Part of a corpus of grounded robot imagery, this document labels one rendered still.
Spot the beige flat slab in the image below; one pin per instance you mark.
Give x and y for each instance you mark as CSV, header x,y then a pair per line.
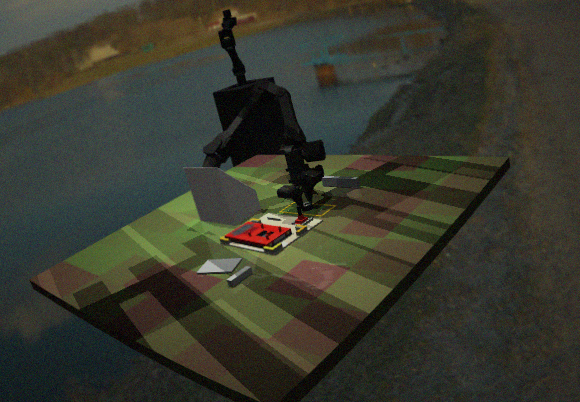
x,y
298,230

